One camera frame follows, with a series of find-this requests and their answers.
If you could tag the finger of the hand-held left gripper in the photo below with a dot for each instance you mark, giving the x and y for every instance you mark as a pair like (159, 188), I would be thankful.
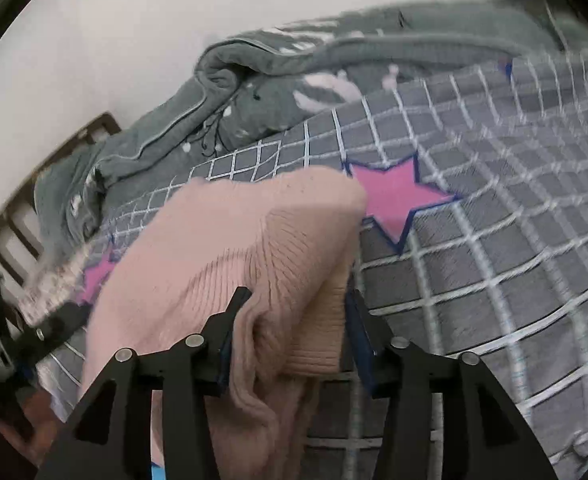
(58, 322)

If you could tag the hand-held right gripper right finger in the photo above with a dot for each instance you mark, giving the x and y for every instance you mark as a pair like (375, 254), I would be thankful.
(361, 350)

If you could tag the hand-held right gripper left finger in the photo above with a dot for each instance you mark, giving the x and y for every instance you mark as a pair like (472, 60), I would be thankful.
(223, 355)

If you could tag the pink knit sweater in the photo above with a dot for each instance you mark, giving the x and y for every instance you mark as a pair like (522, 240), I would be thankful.
(223, 240)

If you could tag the person's left forearm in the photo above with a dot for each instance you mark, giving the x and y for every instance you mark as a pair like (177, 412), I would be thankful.
(38, 415)

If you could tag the white floral bedsheet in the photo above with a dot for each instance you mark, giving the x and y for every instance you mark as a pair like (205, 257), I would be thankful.
(48, 285)

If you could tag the grey checked star-print bedsheet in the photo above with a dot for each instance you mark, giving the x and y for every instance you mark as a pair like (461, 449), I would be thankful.
(474, 260)

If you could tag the dark wooden headboard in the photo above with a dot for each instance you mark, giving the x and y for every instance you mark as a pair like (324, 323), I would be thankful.
(101, 125)

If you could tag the grey floral quilt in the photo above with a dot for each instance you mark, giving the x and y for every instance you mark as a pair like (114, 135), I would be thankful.
(274, 95)

